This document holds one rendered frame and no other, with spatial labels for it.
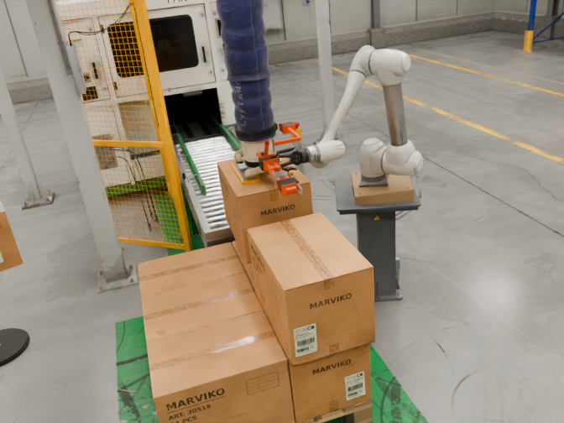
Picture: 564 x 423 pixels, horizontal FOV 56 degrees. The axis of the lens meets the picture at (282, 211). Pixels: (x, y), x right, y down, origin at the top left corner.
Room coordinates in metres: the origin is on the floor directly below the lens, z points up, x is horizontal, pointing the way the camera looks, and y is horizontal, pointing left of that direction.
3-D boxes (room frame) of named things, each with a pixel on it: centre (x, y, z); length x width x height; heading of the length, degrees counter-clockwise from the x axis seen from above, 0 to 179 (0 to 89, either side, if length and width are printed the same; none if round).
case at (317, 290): (2.13, -0.09, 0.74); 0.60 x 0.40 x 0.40; 15
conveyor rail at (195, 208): (4.19, 0.78, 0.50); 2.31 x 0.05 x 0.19; 15
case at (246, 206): (2.84, 0.10, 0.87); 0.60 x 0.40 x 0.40; 14
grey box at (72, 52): (3.63, 1.24, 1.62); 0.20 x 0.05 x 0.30; 15
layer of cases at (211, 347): (2.40, 0.29, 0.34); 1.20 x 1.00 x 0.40; 15
